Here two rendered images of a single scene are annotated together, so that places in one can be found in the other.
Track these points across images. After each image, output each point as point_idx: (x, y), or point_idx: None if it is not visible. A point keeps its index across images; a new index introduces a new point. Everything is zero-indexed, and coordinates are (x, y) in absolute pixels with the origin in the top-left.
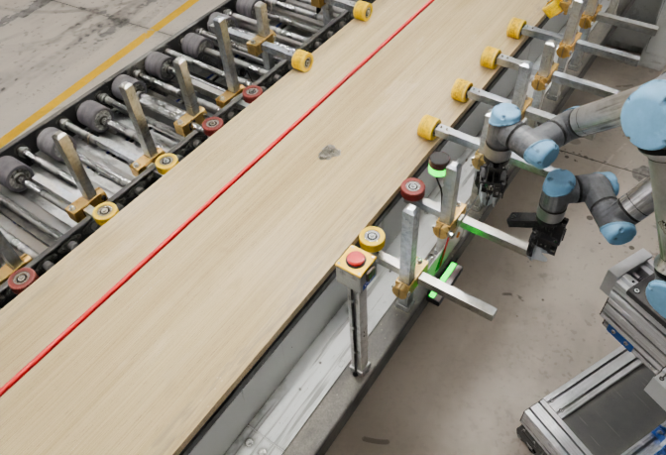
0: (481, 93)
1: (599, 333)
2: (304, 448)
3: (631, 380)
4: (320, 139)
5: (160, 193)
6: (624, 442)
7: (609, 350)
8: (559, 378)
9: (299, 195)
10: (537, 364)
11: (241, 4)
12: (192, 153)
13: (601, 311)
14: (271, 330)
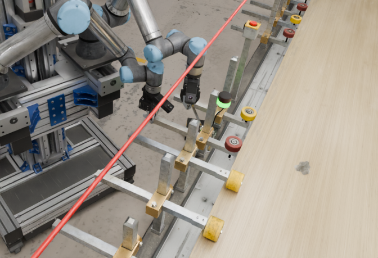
0: (195, 215)
1: (62, 252)
2: (244, 77)
3: (67, 185)
4: (316, 181)
5: None
6: (84, 156)
7: (60, 240)
8: (100, 218)
9: (304, 135)
10: (112, 226)
11: None
12: None
13: (120, 95)
14: (278, 75)
